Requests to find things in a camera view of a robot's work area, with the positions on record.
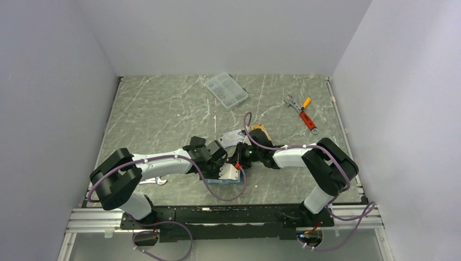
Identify blue card holder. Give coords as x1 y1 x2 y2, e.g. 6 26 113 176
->
206 171 244 185

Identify silver open-end wrench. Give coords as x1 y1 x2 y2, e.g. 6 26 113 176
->
139 177 167 185

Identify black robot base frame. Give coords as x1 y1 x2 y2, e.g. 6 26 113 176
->
120 203 335 242

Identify aluminium rail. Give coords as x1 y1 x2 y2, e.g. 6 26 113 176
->
66 208 123 234

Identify orange handled screwdriver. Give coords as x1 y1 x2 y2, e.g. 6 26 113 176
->
301 97 311 111

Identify orange credit card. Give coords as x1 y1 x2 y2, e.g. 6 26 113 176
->
251 123 272 141

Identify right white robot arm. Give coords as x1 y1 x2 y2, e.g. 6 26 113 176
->
227 129 359 226

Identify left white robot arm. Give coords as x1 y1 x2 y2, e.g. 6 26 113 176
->
87 136 227 228

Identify silver credit card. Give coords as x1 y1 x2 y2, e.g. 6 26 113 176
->
218 129 246 148

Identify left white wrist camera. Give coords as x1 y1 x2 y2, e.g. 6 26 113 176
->
219 163 240 181

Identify clear plastic organizer box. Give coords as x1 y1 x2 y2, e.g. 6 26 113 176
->
205 72 248 109

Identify red handled adjustable wrench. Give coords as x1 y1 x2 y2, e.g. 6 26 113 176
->
283 94 319 135

